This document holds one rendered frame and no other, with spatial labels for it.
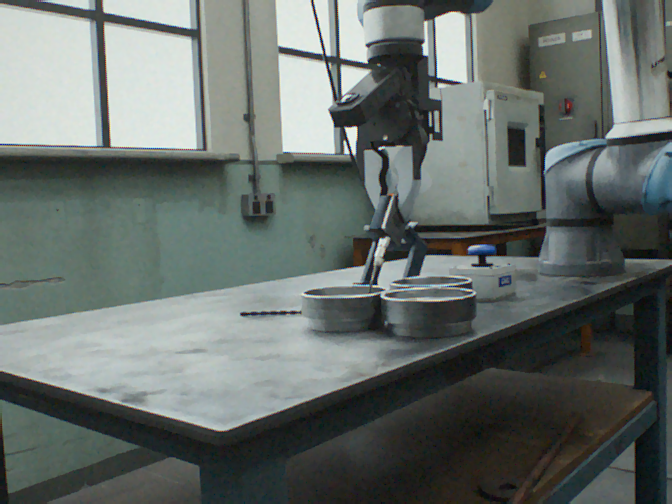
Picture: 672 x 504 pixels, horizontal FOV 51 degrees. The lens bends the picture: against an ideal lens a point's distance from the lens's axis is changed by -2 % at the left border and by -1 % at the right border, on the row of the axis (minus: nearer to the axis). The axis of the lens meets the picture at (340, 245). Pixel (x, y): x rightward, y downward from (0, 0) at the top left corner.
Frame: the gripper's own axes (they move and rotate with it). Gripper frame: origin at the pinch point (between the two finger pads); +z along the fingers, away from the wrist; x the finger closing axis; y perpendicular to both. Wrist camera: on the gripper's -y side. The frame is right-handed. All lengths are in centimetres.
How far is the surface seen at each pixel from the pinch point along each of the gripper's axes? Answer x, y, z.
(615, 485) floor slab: 16, 151, 93
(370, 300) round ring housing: -1.8, -8.0, 9.7
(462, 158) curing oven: 96, 209, -17
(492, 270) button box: -5.4, 16.5, 8.8
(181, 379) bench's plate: 0.9, -33.4, 13.2
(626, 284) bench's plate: -16.5, 42.5, 13.6
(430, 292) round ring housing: -5.3, -0.6, 9.6
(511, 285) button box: -5.8, 22.0, 11.6
